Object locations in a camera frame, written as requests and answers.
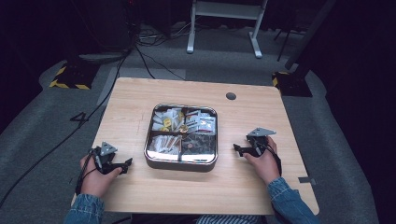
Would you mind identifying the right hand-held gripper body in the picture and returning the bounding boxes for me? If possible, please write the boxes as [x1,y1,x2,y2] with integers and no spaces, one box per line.
[246,127,277,158]

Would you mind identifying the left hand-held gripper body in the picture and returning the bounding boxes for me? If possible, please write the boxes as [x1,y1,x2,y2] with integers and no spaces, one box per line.
[92,141,123,175]

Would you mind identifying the square metal compartment tin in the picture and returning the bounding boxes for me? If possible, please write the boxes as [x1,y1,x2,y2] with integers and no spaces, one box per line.
[143,103,219,173]

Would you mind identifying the person's right hand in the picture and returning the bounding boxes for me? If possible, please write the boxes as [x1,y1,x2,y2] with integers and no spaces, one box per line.
[243,135,281,187]

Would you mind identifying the person's left hand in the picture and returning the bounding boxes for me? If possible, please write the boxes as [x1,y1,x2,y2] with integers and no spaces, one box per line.
[79,153,123,199]

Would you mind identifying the pile of dark packets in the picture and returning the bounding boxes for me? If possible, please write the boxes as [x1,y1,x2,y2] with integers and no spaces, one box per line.
[181,133,217,156]

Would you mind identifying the pile of brown white sachets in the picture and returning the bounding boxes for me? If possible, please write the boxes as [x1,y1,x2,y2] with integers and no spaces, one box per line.
[148,133,183,156]

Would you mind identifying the pile of white grey packets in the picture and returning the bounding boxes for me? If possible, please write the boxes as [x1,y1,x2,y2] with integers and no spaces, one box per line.
[185,108,217,135]

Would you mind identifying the pile of white yellow packets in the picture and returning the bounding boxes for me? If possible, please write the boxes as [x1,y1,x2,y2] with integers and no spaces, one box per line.
[151,107,186,133]

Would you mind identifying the black yellow striped stand base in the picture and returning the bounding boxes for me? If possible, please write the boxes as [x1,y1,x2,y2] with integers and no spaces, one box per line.
[271,71,313,98]
[49,63,96,91]

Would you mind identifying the grey tape strip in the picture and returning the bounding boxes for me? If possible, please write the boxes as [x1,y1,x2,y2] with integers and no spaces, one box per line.
[298,175,318,186]

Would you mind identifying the person's striped shirt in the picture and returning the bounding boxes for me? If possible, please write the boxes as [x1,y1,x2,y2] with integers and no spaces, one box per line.
[195,214,263,224]

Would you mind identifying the black tripod legs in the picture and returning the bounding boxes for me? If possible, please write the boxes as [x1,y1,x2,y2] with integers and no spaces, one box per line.
[273,27,302,63]

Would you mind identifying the dark slanted stand pole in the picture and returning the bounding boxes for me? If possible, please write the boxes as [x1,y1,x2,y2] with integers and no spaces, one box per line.
[284,0,338,71]

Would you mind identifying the right hand-held gripper black cable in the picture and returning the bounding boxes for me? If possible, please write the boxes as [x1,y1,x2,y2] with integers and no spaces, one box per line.
[262,141,283,177]

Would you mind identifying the hand-held gripper black cable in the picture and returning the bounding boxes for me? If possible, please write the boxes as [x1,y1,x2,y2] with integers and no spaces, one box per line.
[262,141,283,177]
[75,148,105,196]

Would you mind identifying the left hand-held gripper black cable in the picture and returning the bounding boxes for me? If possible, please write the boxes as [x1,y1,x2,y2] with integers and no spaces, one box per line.
[75,148,105,196]

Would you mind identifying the long black floor cable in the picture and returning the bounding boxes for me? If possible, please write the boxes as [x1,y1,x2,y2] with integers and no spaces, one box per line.
[0,50,134,209]

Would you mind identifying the thin black floor cable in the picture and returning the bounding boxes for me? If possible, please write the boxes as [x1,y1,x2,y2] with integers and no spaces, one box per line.
[134,45,187,81]

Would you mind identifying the bundle of floor cables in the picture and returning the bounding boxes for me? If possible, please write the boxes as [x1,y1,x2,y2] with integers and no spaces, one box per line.
[136,22,191,48]

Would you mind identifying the white metal table frame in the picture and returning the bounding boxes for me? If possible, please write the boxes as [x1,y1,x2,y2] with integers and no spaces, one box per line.
[186,0,269,60]

